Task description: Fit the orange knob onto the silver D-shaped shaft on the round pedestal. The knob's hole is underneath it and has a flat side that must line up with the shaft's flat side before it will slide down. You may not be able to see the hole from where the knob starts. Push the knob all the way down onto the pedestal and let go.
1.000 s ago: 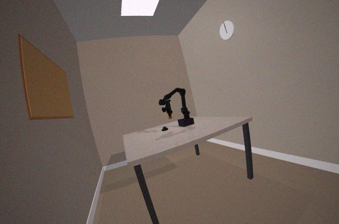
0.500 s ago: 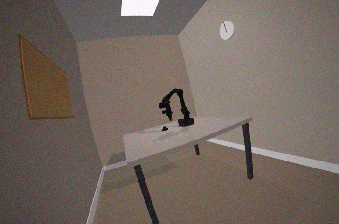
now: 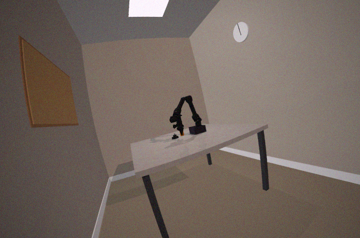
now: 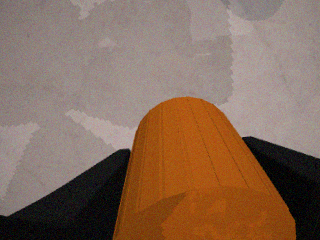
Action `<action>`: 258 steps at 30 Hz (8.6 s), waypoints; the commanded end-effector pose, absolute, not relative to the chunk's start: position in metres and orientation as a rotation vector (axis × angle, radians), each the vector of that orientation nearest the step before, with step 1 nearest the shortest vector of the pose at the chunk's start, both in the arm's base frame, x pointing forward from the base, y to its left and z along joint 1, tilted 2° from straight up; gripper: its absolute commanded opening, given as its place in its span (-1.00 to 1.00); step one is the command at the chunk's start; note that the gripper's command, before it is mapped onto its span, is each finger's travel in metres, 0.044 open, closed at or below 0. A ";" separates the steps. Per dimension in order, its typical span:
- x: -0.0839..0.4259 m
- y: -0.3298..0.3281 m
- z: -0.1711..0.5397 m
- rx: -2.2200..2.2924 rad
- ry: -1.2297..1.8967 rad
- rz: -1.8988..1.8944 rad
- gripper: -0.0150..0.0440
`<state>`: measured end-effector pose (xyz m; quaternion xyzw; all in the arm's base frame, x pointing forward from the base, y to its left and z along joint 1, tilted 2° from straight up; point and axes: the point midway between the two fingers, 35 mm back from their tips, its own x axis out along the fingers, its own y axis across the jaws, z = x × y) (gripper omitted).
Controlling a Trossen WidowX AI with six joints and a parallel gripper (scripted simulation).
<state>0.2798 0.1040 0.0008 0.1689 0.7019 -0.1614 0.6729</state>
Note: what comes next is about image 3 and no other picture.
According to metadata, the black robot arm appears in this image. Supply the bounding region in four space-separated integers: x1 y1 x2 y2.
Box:
170 95 202 127

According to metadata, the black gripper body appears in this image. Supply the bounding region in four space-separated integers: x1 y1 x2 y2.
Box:
177 121 184 130

